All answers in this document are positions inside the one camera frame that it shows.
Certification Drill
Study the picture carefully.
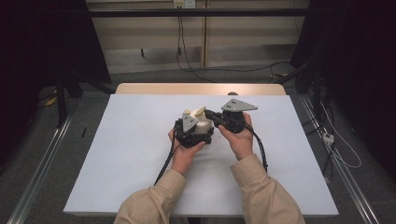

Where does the black stand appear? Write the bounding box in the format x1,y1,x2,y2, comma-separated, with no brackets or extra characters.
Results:
53,68,117,129

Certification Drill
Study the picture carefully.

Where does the black horizontal bar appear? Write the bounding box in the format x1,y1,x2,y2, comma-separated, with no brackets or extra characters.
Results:
88,8,312,19

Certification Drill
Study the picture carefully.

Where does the wooden table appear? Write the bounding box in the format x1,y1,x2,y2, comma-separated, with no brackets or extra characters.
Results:
115,82,287,96

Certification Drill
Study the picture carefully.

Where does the person's left hand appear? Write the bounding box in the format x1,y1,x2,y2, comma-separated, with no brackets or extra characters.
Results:
167,127,207,175

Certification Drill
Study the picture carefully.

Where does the wooden post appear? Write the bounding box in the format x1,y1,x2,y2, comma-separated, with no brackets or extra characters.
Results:
200,0,209,68

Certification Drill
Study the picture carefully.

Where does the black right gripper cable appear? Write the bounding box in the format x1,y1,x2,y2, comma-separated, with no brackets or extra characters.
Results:
243,121,270,173

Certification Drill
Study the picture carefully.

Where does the black hanging cable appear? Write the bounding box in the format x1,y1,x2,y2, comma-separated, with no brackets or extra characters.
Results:
175,16,292,84

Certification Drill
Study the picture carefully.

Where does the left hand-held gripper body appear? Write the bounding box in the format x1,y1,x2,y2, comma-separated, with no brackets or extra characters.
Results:
173,112,206,149

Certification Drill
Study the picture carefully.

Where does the white wall outlet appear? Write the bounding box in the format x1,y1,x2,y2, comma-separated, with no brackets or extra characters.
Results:
173,0,197,9

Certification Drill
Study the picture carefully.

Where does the metal floor rail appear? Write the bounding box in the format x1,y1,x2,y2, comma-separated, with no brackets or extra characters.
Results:
298,94,381,224
6,108,78,224

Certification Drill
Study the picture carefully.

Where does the black curtain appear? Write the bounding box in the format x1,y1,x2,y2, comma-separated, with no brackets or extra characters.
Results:
290,0,396,180
0,0,112,166

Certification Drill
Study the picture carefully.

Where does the white cable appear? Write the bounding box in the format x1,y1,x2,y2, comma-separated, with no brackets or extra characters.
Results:
319,102,363,170

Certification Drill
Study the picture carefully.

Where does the white power strip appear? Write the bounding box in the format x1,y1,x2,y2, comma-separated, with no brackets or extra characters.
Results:
322,132,335,146

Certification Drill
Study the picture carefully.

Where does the person's right hand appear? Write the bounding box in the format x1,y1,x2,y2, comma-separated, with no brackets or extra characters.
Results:
217,112,255,161

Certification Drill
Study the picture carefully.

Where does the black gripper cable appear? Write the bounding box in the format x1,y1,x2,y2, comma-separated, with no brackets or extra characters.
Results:
153,123,182,187
243,121,270,173

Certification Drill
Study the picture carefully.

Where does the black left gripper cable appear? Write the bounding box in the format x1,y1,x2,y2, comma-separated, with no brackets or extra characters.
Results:
153,123,182,187

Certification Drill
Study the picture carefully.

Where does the white board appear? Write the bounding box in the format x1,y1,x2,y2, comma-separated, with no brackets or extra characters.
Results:
63,93,340,217

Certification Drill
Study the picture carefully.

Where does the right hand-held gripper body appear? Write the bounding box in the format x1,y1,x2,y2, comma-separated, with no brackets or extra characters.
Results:
218,98,259,134

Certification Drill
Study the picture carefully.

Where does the clear jug with cream lid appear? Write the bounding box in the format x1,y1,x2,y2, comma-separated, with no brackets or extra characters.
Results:
183,105,216,136

